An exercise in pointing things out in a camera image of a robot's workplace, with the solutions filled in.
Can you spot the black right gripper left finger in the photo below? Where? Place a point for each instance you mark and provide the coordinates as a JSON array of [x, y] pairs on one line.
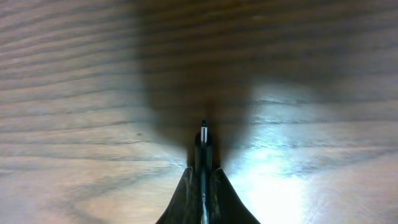
[[183, 207]]

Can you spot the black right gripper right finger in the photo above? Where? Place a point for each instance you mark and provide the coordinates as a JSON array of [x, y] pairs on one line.
[[225, 206]]

